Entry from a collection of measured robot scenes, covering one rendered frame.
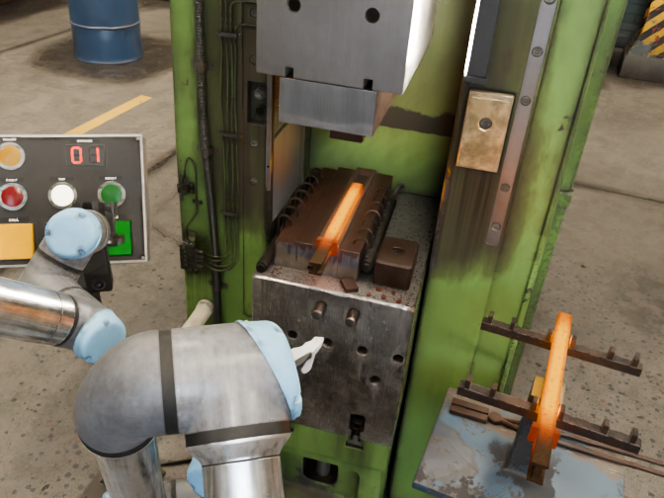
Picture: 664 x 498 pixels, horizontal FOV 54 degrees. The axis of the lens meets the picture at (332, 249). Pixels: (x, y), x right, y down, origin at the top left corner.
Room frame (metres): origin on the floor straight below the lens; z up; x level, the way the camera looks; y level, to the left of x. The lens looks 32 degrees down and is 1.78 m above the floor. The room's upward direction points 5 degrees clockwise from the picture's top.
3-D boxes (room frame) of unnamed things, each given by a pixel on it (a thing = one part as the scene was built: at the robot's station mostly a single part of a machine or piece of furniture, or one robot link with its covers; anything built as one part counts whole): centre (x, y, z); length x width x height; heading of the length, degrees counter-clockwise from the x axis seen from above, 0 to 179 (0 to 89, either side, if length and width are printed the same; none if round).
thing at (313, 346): (0.89, 0.03, 0.98); 0.09 x 0.03 x 0.06; 132
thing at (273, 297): (1.46, -0.07, 0.69); 0.56 x 0.38 x 0.45; 168
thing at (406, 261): (1.28, -0.15, 0.95); 0.12 x 0.08 x 0.06; 168
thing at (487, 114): (1.32, -0.30, 1.27); 0.09 x 0.02 x 0.17; 78
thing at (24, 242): (1.15, 0.67, 1.01); 0.07 x 0.05 x 0.07; 103
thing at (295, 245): (1.46, -0.01, 0.96); 0.42 x 0.20 x 0.09; 168
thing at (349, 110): (1.46, -0.01, 1.32); 0.42 x 0.20 x 0.10; 168
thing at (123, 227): (1.19, 0.48, 1.01); 0.07 x 0.05 x 0.07; 103
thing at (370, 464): (1.46, -0.07, 0.23); 0.55 x 0.37 x 0.47; 168
